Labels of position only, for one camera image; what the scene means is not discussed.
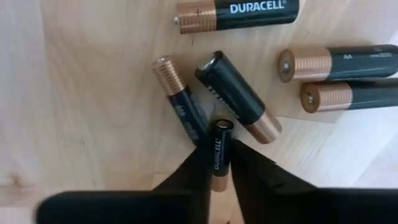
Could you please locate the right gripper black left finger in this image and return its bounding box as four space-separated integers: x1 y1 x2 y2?
34 144 213 224

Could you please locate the black copper AA battery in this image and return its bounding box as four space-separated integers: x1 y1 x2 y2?
194 50 283 145
277 44 398 84
299 77 398 114
173 0 300 35

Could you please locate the black copper AAA battery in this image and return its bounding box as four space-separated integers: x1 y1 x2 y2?
151 55 213 147
210 119 235 193

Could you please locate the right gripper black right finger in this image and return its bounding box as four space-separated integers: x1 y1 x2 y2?
229 139 398 224

